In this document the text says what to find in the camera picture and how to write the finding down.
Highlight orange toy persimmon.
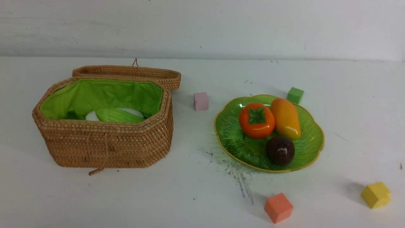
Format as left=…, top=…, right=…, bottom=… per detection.
left=239, top=103, right=275, bottom=139

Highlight orange yellow toy mango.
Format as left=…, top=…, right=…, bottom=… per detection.
left=271, top=98, right=301, bottom=140

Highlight dark purple toy mangosteen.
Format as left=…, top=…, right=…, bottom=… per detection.
left=265, top=136, right=295, bottom=166

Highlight light green toy cucumber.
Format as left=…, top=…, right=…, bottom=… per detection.
left=95, top=108, right=144, bottom=123

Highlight white toy radish green leaves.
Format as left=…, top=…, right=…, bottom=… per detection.
left=66, top=108, right=145, bottom=122

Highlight pink foam cube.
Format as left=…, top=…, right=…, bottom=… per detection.
left=194, top=92, right=209, bottom=111

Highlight green leaf-shaped glass plate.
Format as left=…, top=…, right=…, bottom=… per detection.
left=214, top=95, right=325, bottom=172

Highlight green foam cube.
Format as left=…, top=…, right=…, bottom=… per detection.
left=286, top=87, right=304, bottom=105

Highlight orange foam cube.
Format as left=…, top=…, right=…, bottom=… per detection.
left=264, top=193, right=294, bottom=224

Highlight woven wicker basket green lining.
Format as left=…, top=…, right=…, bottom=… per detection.
left=32, top=75, right=174, bottom=175

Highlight yellow foam cube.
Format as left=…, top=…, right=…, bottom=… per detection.
left=361, top=182, right=391, bottom=209

